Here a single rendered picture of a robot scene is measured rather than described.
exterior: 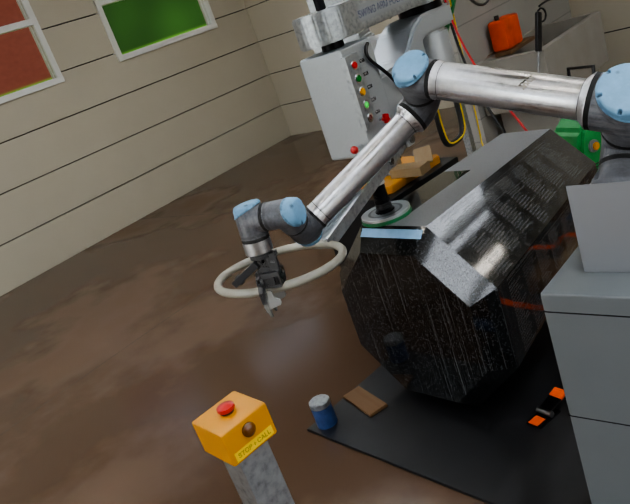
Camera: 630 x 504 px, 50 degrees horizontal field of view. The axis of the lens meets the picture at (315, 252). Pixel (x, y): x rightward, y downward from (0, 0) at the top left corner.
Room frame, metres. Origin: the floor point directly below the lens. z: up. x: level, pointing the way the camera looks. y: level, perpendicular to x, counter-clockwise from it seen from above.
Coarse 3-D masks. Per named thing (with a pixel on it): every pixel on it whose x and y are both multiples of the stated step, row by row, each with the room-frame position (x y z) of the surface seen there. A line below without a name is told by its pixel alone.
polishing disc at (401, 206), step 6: (396, 204) 2.74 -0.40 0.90; (402, 204) 2.71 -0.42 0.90; (408, 204) 2.68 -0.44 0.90; (372, 210) 2.77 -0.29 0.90; (396, 210) 2.66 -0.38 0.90; (402, 210) 2.64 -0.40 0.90; (366, 216) 2.72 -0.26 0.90; (372, 216) 2.70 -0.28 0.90; (378, 216) 2.67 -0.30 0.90; (384, 216) 2.64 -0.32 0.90; (390, 216) 2.62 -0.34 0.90; (396, 216) 2.61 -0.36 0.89; (366, 222) 2.67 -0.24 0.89; (372, 222) 2.64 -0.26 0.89; (378, 222) 2.62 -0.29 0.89
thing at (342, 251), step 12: (324, 240) 2.40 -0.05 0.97; (240, 264) 2.43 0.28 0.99; (336, 264) 2.11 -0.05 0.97; (228, 276) 2.36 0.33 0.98; (300, 276) 2.05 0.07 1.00; (312, 276) 2.05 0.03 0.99; (216, 288) 2.20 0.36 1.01; (252, 288) 2.06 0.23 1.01; (276, 288) 2.03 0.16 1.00; (288, 288) 2.03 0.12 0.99
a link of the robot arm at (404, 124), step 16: (400, 112) 2.11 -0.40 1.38; (416, 112) 2.08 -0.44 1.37; (432, 112) 2.08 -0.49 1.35; (384, 128) 2.12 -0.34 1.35; (400, 128) 2.09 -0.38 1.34; (416, 128) 2.09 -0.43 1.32; (368, 144) 2.11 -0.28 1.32; (384, 144) 2.08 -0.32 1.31; (400, 144) 2.09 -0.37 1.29; (352, 160) 2.11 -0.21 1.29; (368, 160) 2.08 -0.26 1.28; (384, 160) 2.08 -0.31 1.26; (336, 176) 2.11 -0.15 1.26; (352, 176) 2.07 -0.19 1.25; (368, 176) 2.08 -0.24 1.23; (336, 192) 2.06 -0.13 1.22; (352, 192) 2.07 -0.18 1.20; (320, 208) 2.06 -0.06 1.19; (336, 208) 2.06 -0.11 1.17; (320, 224) 2.05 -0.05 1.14; (304, 240) 2.05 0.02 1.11
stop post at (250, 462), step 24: (240, 408) 1.24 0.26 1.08; (264, 408) 1.23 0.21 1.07; (216, 432) 1.18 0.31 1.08; (240, 432) 1.19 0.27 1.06; (264, 432) 1.21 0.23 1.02; (216, 456) 1.22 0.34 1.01; (240, 456) 1.17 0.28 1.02; (264, 456) 1.22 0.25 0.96; (240, 480) 1.22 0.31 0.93; (264, 480) 1.21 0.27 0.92
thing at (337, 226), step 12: (396, 156) 2.74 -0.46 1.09; (384, 168) 2.67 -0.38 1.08; (372, 180) 2.61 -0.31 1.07; (360, 192) 2.55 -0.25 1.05; (372, 192) 2.59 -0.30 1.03; (348, 204) 2.61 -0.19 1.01; (360, 204) 2.53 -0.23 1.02; (336, 216) 2.57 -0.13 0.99; (348, 216) 2.47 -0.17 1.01; (324, 228) 2.53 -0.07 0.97; (336, 228) 2.41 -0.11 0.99; (336, 240) 2.40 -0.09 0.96
